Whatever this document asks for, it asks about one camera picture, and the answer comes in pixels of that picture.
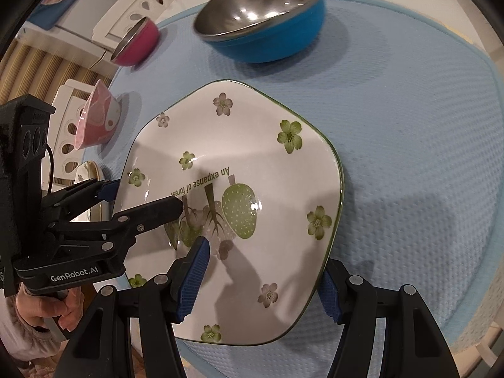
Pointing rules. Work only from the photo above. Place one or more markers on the blue steel bowl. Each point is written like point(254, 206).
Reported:
point(275, 39)

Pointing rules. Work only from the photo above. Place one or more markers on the magenta steel bowl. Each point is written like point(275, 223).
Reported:
point(141, 43)

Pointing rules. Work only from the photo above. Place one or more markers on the light blue textured mat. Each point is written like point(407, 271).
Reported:
point(393, 165)

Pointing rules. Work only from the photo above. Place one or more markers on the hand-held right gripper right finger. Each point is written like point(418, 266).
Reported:
point(328, 295)

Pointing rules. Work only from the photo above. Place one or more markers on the striped woven rug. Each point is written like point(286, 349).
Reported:
point(39, 71)

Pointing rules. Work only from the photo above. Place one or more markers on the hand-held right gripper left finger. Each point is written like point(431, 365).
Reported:
point(193, 279)

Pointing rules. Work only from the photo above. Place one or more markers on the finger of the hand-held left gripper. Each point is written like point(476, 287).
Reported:
point(110, 189)
point(157, 212)

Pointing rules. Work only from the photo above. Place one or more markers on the white carved dining chair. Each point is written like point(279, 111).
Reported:
point(65, 98)
point(118, 19)

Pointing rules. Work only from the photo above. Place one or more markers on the person's left hand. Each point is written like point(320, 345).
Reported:
point(35, 307)

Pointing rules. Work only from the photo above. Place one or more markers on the pink polka dot bowl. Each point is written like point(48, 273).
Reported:
point(98, 118)

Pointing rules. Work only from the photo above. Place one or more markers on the small hexagonal green-flower plate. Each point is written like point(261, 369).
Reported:
point(256, 145)

